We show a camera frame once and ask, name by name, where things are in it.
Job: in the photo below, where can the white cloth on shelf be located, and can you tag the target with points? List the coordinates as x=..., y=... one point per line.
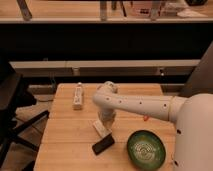
x=189, y=13

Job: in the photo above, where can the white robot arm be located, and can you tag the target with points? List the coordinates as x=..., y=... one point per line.
x=192, y=117

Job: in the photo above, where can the black rectangular phone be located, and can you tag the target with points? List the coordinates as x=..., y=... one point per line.
x=103, y=144

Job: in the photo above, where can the black office chair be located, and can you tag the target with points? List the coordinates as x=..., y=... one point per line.
x=13, y=94

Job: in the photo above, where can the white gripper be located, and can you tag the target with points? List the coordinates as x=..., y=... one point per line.
x=107, y=118

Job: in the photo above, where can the green ceramic bowl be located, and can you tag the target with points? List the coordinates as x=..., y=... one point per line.
x=146, y=150

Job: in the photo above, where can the white sponge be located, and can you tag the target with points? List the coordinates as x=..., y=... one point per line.
x=102, y=131

